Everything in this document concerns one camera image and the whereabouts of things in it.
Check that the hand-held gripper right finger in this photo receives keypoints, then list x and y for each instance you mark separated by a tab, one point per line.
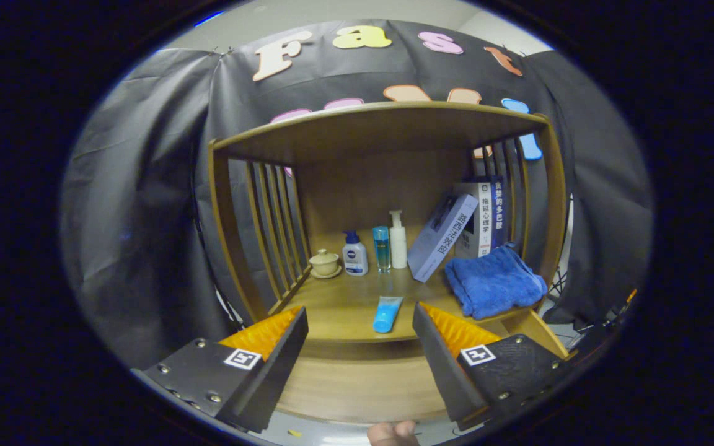
440	365

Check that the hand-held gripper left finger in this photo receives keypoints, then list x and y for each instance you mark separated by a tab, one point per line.
281	364

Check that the blue squeeze tube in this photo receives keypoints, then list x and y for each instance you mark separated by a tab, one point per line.
387	316

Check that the wooden drawer with black knob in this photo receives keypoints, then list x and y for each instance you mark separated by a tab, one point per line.
363	384

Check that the wooden countertop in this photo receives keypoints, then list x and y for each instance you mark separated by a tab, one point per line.
344	303

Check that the wooden cabinet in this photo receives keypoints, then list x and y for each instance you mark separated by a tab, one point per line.
382	130

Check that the blue folded towel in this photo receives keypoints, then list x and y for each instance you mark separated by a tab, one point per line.
493	282

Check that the beige lidded teacup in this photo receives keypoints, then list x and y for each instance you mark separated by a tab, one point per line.
325	265

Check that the lavender book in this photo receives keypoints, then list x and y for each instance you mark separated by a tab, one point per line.
440	238

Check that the white pump bottle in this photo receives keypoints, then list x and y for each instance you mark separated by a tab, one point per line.
398	244

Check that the white bottle with blue cap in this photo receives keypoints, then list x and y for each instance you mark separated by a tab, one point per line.
355	259

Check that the teal clear bottle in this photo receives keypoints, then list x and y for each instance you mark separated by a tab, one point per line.
382	251

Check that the black tripod stand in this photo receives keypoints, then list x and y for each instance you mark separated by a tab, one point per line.
558	288

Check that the white book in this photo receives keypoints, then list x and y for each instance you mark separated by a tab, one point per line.
484	217

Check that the dark blue book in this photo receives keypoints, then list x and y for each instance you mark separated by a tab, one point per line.
498	210

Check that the black equipment with orange clamp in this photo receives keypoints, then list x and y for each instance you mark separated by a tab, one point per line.
605	325

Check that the black backdrop cloth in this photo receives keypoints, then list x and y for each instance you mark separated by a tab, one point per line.
146	186

